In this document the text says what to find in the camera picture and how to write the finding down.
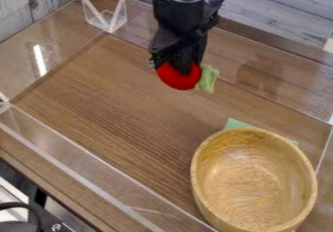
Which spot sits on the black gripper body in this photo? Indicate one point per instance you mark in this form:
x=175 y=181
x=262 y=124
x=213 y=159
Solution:
x=184 y=21

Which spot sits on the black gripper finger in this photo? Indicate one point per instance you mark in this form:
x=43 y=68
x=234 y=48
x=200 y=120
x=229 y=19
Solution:
x=187 y=55

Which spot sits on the red plush strawberry toy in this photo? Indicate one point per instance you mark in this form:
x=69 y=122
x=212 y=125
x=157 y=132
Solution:
x=200 y=79

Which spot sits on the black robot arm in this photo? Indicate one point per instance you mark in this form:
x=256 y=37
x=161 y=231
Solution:
x=184 y=21

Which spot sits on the green flat piece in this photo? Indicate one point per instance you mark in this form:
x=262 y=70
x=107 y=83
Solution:
x=233 y=123

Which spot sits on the wooden oval bowl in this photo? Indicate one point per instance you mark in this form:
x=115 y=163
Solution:
x=253 y=181

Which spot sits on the clear acrylic corner bracket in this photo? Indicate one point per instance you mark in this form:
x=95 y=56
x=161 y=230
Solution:
x=105 y=20

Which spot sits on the black metal table frame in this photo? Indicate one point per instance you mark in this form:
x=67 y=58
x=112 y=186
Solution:
x=21 y=215

